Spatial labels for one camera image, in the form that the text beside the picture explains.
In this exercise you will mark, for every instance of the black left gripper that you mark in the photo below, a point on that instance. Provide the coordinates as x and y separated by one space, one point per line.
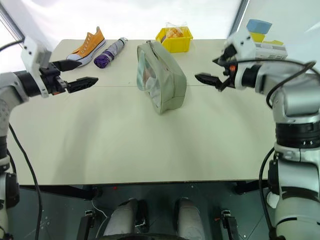
52 80

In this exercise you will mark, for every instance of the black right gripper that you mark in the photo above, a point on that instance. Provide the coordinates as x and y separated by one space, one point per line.
228 59

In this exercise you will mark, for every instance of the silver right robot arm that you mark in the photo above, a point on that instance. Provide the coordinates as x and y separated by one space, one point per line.
295 100

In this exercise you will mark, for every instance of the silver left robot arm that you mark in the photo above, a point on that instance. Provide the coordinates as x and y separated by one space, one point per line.
10 87

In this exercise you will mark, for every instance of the grey-green toiletry bag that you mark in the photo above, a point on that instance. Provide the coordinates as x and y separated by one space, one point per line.
160 75

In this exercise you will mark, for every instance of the orange canvas sneaker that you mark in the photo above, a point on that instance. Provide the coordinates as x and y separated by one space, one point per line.
87 47

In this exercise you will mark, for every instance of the purple grey folded umbrella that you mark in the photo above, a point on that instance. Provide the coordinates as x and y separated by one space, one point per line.
111 53

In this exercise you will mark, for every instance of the yellow plastic bin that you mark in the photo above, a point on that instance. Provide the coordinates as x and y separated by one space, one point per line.
178 41

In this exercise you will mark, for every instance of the clear bag of orange snacks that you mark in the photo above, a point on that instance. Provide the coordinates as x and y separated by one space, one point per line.
176 31

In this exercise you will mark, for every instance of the yellow box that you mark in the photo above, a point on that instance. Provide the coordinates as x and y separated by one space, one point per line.
260 37

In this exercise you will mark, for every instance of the white grey printed box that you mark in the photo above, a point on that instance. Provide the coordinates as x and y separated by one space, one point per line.
271 51

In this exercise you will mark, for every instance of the blue block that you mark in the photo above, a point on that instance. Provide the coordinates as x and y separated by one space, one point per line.
258 25

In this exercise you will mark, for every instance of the grey right robot leg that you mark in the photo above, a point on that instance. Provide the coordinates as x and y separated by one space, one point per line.
188 217

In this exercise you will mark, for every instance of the grey robot leg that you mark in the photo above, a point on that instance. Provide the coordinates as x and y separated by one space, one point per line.
122 217
188 217

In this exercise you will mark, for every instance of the grey left robot leg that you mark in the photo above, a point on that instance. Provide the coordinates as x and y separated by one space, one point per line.
122 217

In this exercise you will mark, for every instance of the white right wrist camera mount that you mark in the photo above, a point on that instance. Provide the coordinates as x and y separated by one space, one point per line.
241 41

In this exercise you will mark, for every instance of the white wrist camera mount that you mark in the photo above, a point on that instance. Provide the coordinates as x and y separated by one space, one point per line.
241 41
32 56

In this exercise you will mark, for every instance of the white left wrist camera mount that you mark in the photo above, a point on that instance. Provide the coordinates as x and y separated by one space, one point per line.
32 56

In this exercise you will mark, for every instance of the black table frame beam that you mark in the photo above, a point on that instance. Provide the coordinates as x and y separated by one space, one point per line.
248 186
60 190

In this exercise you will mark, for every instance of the black stand bracket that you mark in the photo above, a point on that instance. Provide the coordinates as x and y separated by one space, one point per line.
230 223
86 223

